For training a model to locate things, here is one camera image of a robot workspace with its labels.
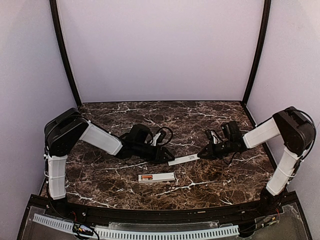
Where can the black right frame post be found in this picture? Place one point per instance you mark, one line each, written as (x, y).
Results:
(258, 50)

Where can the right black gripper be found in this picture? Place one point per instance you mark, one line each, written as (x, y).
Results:
(213, 149)

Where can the black frame post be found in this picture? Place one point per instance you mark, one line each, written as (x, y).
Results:
(63, 51)
(258, 50)

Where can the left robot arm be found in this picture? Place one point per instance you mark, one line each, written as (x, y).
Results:
(63, 132)

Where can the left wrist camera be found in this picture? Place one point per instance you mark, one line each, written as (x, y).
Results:
(160, 136)

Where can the black front rail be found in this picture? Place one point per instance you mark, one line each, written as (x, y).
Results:
(239, 213)

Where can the white remote battery cover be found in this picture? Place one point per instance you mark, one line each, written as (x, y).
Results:
(184, 159)

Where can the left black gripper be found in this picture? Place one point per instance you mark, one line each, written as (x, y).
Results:
(158, 154)

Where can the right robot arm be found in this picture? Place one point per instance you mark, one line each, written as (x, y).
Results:
(298, 133)

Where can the white remote control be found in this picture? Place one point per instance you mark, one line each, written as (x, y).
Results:
(158, 177)

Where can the black left frame post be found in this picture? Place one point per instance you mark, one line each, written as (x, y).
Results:
(63, 51)

